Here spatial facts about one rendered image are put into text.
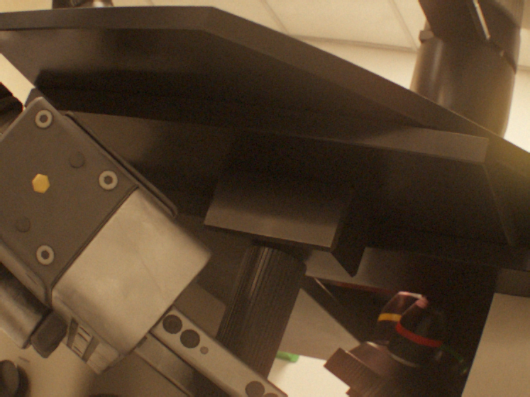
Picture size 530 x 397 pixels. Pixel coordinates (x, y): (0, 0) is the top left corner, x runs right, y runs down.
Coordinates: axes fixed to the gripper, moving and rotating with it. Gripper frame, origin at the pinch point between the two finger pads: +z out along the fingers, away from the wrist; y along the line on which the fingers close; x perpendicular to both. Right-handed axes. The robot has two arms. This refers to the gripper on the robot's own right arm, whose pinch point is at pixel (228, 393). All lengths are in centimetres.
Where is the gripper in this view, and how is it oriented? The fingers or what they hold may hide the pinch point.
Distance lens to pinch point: 35.4
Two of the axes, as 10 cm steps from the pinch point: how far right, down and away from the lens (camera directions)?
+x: 6.1, -7.1, 3.4
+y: 2.3, -2.5, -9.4
